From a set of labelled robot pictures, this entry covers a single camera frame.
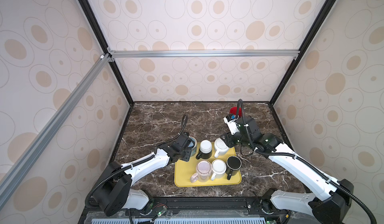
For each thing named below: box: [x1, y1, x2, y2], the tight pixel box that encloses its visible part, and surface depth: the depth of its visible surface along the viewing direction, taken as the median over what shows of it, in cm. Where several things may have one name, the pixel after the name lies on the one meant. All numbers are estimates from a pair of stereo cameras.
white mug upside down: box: [214, 138, 230, 159], surface depth 87 cm
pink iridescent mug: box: [190, 160, 212, 183], surface depth 77 cm
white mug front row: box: [211, 159, 227, 181], surface depth 81 cm
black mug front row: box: [225, 155, 242, 180], surface depth 80 cm
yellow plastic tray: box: [174, 143, 242, 188], surface depth 82 cm
